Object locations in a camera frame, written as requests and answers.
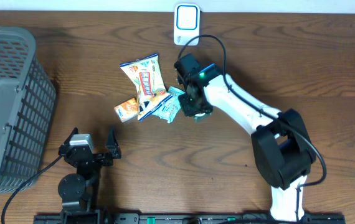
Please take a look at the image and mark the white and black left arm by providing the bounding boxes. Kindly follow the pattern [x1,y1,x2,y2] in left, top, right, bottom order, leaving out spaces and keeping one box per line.
[58,127,121,224]

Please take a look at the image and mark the green Zam-Buk ointment box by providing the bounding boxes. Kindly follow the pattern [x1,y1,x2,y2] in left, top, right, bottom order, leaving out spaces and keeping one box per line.
[194,112,212,122]

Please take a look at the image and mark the yellow snack chip bag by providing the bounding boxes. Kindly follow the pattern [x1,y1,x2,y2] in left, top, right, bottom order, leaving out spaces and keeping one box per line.
[120,53,173,121]

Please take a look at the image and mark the grey plastic mesh basket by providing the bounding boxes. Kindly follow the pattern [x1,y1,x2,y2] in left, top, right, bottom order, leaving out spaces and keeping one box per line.
[0,26,57,194]

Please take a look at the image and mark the white barcode scanner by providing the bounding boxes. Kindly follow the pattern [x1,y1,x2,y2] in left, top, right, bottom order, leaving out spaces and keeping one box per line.
[173,3,201,45]

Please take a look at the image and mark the black camera cable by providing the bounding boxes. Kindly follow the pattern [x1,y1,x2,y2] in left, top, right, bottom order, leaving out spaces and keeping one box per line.
[0,154,64,224]
[177,34,328,187]

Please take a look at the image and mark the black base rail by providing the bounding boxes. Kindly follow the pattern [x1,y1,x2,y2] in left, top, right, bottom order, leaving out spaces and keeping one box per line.
[34,213,346,224]

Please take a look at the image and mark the black left camera cable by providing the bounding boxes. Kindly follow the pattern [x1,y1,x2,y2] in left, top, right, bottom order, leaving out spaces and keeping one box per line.
[0,154,64,224]

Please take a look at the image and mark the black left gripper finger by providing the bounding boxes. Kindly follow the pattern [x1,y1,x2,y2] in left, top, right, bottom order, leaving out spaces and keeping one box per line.
[105,126,121,159]
[59,127,78,156]

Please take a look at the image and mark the mint green wipes packet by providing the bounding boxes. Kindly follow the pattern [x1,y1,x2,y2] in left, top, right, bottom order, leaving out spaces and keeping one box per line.
[153,86,184,123]

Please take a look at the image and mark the orange small carton box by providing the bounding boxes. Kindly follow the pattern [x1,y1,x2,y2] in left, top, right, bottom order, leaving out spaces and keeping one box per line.
[114,98,138,123]

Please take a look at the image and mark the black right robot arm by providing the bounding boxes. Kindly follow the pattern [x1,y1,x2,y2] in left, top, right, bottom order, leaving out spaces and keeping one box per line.
[174,62,319,222]

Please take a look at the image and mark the black right camera cable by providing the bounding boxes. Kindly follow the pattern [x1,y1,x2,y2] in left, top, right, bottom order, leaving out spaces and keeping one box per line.
[177,34,328,187]

